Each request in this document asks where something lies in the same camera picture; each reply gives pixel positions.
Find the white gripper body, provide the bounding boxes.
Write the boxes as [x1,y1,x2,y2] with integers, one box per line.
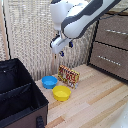
[50,33,73,56]

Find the blue plastic bowl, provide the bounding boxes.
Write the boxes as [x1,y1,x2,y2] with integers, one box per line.
[41,75,59,90]

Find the yellow plastic bowl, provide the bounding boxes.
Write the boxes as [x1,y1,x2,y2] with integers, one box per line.
[52,85,72,102]

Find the black box strap handle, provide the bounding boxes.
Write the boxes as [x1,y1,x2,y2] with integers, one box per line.
[35,115,46,128]

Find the red yellow snack box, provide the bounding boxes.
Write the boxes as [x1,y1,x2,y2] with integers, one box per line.
[57,64,81,90]

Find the silver drawer handle short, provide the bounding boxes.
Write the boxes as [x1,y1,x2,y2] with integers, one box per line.
[105,28,128,36]

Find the beige woven folding screen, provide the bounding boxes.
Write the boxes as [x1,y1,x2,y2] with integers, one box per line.
[0,0,101,82]

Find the brown drawer front large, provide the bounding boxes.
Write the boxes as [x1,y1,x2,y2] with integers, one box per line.
[88,41,128,82]

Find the brown drawer cabinet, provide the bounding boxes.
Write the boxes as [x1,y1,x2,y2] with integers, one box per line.
[86,11,128,84]

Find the silver drawer handle long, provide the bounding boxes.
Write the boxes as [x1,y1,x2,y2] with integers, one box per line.
[97,54,122,67]

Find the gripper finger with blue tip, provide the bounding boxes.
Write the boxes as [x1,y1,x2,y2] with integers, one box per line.
[59,49,65,58]
[68,39,74,49]

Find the black fabric storage box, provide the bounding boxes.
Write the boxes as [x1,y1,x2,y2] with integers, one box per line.
[0,58,50,128]

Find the brown drawer front small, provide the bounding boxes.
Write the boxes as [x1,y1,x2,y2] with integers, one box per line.
[94,15,128,52]

